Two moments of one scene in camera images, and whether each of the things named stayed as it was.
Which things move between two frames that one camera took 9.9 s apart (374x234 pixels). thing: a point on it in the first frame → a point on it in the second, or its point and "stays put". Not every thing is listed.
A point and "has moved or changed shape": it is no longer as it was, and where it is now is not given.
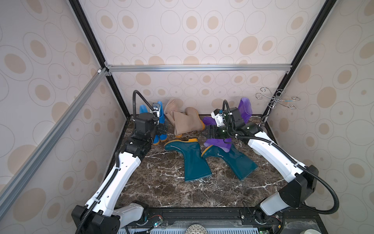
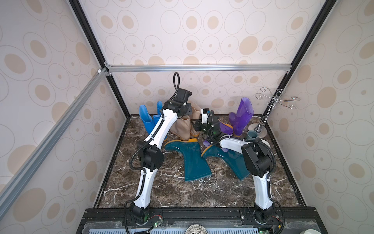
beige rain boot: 172,104 has moved or changed shape
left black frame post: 79,9 stays put
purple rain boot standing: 245,108 stays put
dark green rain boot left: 195,168 stays put
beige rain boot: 184,123 has moved or changed shape
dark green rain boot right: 241,164 stays put
